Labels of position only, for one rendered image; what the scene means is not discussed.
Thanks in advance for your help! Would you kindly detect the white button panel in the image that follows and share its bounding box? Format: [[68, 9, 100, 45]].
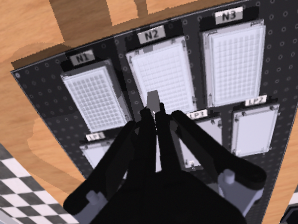
[[206, 183, 222, 196]]

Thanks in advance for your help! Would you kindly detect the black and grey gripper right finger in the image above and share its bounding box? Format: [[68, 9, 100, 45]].
[[152, 90, 267, 222]]

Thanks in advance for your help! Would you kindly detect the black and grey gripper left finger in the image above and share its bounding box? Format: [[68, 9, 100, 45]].
[[63, 91, 157, 224]]

